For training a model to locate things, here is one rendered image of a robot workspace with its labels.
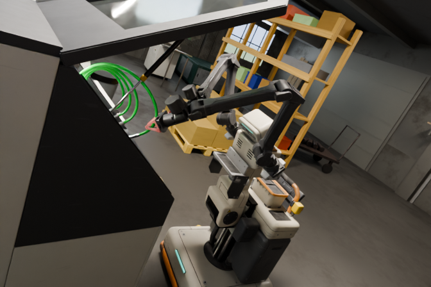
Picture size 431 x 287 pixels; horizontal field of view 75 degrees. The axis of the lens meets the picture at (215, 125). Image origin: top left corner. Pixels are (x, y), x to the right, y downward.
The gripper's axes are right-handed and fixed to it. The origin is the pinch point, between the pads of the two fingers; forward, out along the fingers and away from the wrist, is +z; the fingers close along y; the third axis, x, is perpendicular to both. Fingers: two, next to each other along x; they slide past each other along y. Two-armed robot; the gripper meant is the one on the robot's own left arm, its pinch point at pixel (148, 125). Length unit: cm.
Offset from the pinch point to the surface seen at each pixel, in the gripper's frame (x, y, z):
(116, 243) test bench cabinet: 36, 31, 21
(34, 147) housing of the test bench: -20, 46, 8
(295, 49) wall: 230, -993, -93
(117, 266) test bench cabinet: 51, 31, 29
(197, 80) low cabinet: 143, -643, 191
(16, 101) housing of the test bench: -34, 48, 2
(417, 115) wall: 377, -577, -317
